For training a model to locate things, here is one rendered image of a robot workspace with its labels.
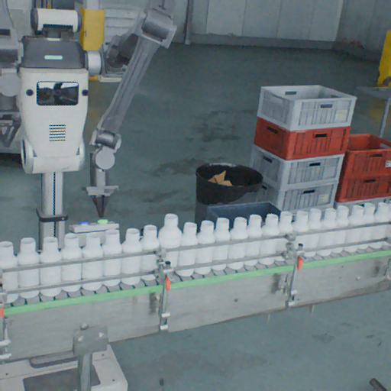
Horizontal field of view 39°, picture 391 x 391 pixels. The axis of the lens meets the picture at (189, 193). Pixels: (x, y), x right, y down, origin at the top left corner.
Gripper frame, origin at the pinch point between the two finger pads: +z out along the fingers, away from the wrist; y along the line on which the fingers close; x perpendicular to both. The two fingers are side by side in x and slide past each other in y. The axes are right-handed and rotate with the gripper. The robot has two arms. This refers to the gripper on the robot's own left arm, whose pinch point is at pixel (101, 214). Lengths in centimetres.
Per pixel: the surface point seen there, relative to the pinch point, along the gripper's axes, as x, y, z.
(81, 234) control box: -3.2, -7.3, 5.1
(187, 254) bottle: -17.2, 21.2, 12.1
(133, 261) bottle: -17.3, 4.1, 12.3
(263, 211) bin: 41, 85, 8
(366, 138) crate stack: 212, 302, -29
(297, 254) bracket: -25, 55, 15
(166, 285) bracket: -24.1, 11.2, 18.8
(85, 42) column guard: 698, 177, -208
